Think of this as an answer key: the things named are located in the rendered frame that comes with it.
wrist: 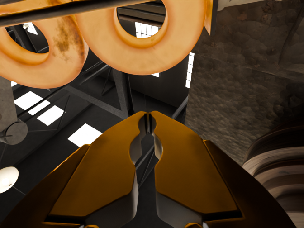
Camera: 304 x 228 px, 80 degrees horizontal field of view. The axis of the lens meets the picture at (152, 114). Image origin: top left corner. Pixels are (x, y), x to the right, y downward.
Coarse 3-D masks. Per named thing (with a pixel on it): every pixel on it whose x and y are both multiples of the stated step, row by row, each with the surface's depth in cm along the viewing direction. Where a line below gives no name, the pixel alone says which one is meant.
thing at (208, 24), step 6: (210, 0) 20; (216, 0) 19; (210, 6) 20; (216, 6) 19; (210, 12) 20; (216, 12) 20; (210, 18) 20; (216, 18) 20; (204, 24) 23; (210, 24) 21; (210, 30) 21
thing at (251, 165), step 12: (288, 132) 43; (300, 132) 41; (264, 144) 48; (276, 144) 43; (288, 144) 41; (300, 144) 37; (252, 156) 47; (264, 156) 44; (276, 156) 42; (288, 156) 40; (300, 156) 38; (252, 168) 49
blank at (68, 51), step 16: (32, 0) 20; (48, 0) 20; (64, 0) 21; (0, 32) 24; (48, 32) 23; (64, 32) 23; (80, 32) 23; (0, 48) 24; (16, 48) 26; (64, 48) 24; (80, 48) 24; (0, 64) 26; (16, 64) 26; (32, 64) 26; (48, 64) 26; (64, 64) 26; (80, 64) 26; (16, 80) 28; (32, 80) 28; (48, 80) 28; (64, 80) 28
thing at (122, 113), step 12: (24, 36) 715; (24, 48) 734; (120, 72) 504; (72, 84) 732; (120, 84) 512; (84, 96) 714; (96, 96) 674; (120, 96) 553; (108, 108) 661; (120, 108) 626; (132, 108) 616
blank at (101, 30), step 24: (168, 0) 20; (192, 0) 21; (96, 24) 22; (168, 24) 22; (192, 24) 22; (96, 48) 24; (120, 48) 24; (144, 48) 25; (168, 48) 25; (192, 48) 25; (144, 72) 27
